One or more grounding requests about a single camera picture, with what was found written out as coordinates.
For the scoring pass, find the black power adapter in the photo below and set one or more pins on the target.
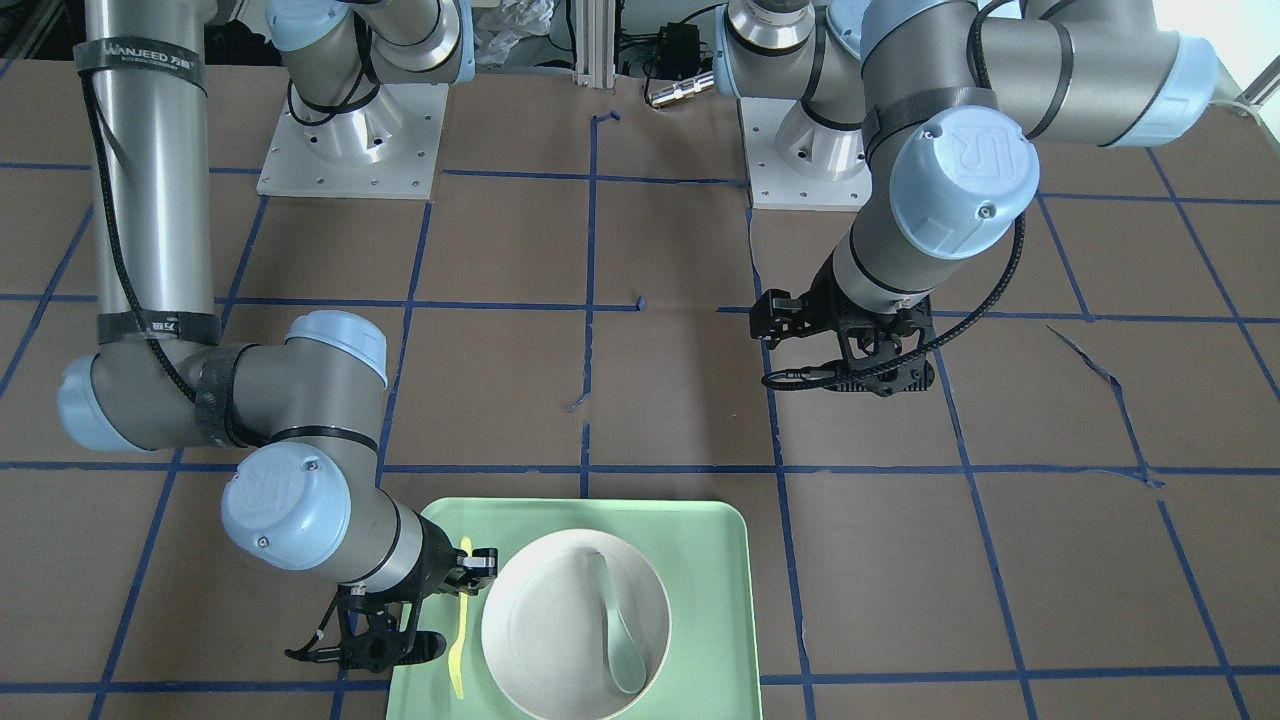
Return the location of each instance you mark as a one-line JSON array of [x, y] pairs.
[[677, 52]]

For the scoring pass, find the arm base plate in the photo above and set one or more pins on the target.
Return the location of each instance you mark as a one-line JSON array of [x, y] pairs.
[[386, 150], [796, 163]]

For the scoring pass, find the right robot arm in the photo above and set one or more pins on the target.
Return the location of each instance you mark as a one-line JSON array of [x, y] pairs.
[[309, 409]]

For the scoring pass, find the yellow plastic fork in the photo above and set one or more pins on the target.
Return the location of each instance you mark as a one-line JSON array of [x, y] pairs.
[[456, 652]]

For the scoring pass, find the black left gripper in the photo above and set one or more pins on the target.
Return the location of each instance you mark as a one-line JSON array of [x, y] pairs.
[[822, 297]]

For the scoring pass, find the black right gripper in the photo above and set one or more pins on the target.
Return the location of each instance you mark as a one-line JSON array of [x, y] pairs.
[[437, 568]]

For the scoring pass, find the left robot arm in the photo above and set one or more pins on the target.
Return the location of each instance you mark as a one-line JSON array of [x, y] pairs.
[[949, 100]]

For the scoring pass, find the pale green plastic spoon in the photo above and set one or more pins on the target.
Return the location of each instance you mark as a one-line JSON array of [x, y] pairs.
[[624, 660]]

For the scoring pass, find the white round plate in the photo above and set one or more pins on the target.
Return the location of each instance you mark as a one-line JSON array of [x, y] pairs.
[[542, 627]]

